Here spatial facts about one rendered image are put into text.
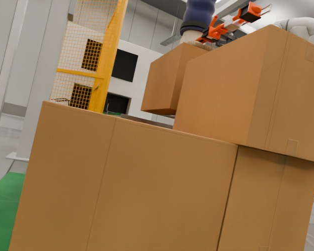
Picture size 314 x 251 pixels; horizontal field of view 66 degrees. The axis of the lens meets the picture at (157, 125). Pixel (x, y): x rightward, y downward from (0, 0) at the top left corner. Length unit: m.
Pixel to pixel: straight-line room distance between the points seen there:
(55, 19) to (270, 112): 2.26
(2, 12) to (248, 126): 10.80
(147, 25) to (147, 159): 11.53
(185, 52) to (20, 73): 9.54
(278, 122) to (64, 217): 0.71
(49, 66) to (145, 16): 9.88
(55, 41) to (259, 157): 2.21
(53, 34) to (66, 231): 2.19
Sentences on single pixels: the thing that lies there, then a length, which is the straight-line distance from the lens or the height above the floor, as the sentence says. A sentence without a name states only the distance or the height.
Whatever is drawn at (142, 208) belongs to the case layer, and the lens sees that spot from 0.73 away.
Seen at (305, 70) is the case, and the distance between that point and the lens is 0.99.
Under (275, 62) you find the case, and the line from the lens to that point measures 0.89.
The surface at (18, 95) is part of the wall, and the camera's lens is 10.66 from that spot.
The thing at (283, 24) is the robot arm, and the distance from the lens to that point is 2.26.
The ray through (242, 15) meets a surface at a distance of 1.38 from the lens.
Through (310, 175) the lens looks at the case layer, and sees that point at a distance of 1.10.
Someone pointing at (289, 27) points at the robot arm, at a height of 1.53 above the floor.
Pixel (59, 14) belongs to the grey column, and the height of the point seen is 1.43.
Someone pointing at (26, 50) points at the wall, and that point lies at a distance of 10.84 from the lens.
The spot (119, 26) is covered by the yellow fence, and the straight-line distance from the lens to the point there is 2.85.
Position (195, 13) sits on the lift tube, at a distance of 1.86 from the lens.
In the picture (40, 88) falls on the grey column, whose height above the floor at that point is 0.70.
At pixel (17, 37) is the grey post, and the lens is 4.94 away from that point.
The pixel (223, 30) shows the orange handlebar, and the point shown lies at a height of 1.19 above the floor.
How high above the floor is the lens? 0.53
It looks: 2 degrees up
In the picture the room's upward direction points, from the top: 12 degrees clockwise
